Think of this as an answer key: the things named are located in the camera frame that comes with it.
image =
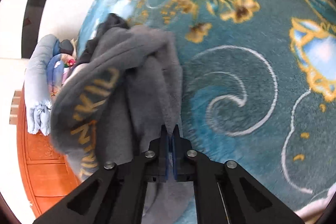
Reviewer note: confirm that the orange wooden headboard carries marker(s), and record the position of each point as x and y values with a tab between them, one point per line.
46	175

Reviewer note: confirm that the folded floral quilt stack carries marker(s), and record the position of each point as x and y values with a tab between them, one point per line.
46	72

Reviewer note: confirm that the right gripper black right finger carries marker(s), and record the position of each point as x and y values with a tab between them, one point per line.
225	192

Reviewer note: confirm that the blue floral bed blanket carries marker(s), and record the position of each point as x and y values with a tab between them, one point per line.
258	86

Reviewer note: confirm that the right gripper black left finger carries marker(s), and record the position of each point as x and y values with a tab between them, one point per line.
115	193

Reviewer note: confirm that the grey sweatshirt with yellow letters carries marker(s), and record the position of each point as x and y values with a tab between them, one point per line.
126	86

